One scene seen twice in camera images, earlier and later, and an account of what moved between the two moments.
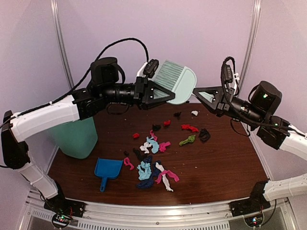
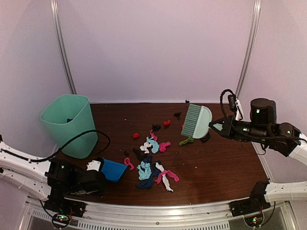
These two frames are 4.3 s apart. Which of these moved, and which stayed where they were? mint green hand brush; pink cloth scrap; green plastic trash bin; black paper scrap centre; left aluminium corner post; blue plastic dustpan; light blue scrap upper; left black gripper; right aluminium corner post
Moved: mint green hand brush; left black gripper; blue plastic dustpan
Stayed: black paper scrap centre; right aluminium corner post; light blue scrap upper; green plastic trash bin; left aluminium corner post; pink cloth scrap
